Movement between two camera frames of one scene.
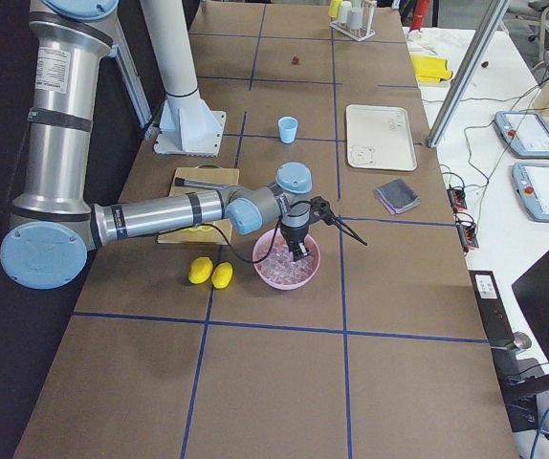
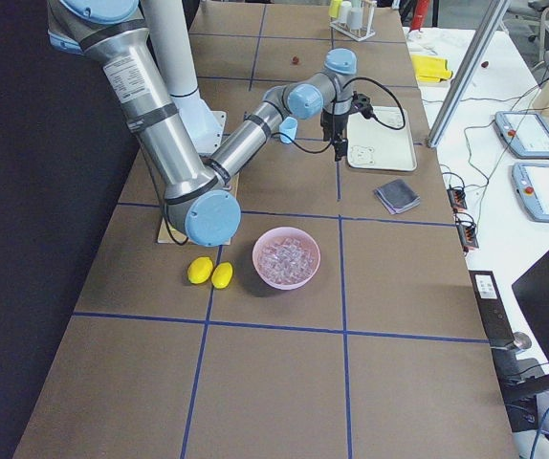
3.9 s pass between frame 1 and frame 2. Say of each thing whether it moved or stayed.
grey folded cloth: stayed
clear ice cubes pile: stayed
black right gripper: moved
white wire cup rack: stayed
